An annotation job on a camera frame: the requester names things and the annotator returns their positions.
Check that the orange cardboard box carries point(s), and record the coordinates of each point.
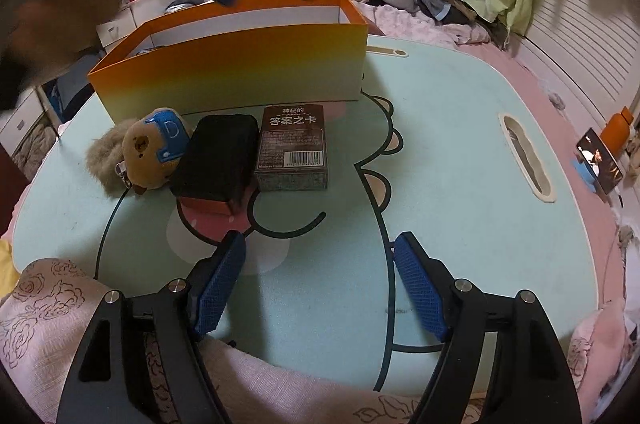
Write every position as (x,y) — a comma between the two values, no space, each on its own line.
(225,68)

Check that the pink fluffy blanket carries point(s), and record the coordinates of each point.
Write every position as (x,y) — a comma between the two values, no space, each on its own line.
(425,28)

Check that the white drawer cabinet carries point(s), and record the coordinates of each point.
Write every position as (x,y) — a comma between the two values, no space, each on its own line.
(25,118)

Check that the orange bottle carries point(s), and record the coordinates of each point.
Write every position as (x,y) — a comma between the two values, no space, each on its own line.
(615,131)

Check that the smartphone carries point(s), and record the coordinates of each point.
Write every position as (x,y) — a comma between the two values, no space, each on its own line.
(600,158)

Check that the black case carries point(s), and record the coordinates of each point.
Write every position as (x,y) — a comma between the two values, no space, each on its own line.
(215,153)

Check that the grey fur pompom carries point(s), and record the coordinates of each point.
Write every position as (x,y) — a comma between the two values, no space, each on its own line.
(102,163)

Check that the yellow cloth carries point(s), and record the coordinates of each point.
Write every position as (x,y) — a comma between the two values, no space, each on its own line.
(7,269)

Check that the dark blue chair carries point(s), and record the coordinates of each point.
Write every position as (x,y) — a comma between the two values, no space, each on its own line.
(75,93)

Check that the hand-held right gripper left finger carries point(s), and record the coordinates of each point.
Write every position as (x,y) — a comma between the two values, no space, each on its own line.
(220,289)

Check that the white slatted panel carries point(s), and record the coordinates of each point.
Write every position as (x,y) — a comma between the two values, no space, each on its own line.
(575,28)

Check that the white desk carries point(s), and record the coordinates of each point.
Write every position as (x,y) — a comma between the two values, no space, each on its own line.
(125,23)

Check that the pink bed sheet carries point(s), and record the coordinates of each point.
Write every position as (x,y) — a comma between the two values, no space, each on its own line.
(550,68)

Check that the blue phone stand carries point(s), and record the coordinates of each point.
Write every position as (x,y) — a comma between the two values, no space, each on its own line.
(585,176)

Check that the brown card box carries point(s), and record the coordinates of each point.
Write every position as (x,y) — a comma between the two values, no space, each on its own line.
(292,143)

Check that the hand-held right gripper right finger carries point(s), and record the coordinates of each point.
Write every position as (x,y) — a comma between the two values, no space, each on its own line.
(420,289)

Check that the beige quilted cloth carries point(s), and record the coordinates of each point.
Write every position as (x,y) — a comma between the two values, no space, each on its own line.
(35,148)

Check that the pink floral cloth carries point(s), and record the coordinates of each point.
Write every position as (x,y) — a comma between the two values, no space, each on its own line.
(50,304)

